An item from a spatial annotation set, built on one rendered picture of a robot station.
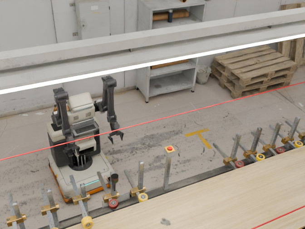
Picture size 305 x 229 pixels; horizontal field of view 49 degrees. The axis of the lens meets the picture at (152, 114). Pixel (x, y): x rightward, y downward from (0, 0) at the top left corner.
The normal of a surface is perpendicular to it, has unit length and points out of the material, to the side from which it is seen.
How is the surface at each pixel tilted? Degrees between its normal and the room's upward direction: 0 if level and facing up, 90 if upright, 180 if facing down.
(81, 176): 0
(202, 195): 0
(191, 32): 90
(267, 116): 0
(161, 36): 90
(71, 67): 61
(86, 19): 90
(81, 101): 43
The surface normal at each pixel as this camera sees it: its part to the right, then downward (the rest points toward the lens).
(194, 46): 0.39, 0.11
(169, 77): 0.05, -0.79
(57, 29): 0.42, 0.58
